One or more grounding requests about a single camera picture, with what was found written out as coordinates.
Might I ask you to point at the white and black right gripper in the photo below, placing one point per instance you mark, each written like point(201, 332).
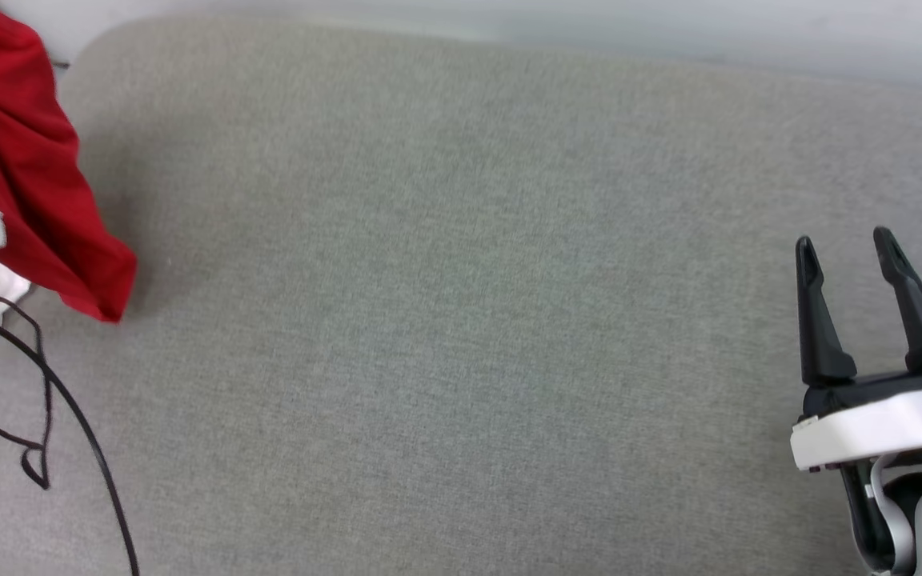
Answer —
point(877, 424)

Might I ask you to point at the red and white sleeveless garment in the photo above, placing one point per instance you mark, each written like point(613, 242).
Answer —
point(21, 168)

